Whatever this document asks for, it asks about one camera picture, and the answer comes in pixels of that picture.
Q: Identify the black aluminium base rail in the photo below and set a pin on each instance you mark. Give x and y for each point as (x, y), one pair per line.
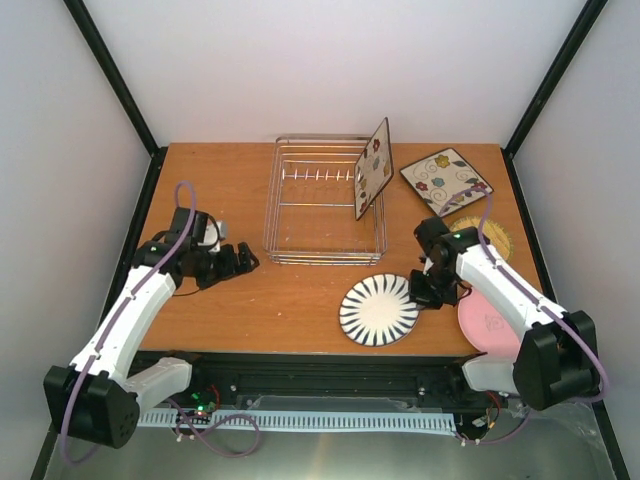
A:
(422, 381)

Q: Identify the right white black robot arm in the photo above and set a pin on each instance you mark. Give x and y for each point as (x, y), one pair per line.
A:
(557, 357)

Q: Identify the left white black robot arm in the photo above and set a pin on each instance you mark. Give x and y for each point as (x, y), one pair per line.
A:
(95, 398)

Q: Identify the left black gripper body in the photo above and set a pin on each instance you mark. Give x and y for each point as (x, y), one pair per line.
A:
(209, 270)

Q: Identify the left circuit board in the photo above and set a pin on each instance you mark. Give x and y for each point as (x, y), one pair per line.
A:
(206, 401)

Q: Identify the square dark rimmed plate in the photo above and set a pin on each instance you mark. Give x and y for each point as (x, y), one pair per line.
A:
(446, 181)

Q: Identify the round striped white plate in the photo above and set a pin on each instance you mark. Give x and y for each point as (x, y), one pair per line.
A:
(378, 311)

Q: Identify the right black frame post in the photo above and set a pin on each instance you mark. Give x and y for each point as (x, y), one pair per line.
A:
(573, 41)

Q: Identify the square floral plate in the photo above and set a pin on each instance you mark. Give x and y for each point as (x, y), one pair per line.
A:
(373, 170)

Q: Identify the pink round plate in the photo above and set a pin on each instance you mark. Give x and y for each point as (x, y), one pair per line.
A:
(484, 328)

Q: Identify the grey slotted cable duct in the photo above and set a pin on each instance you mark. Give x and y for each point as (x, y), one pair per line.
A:
(310, 421)

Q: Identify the right circuit board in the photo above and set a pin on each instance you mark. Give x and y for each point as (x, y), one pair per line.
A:
(492, 413)

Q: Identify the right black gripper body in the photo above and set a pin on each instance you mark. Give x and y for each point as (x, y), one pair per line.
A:
(436, 288)

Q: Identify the round woven bamboo plate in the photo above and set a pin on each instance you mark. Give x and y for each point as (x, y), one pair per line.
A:
(496, 233)

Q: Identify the wire metal dish rack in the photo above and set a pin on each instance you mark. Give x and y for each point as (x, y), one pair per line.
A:
(310, 215)

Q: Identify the left black frame post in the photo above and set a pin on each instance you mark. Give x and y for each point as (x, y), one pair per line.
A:
(86, 25)

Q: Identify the circuit board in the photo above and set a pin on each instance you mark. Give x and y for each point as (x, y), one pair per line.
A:
(206, 401)
(492, 413)

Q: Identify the black frame post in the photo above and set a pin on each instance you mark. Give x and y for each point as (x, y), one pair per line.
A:
(86, 25)
(573, 41)

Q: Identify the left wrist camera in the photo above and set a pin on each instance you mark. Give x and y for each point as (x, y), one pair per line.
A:
(213, 234)

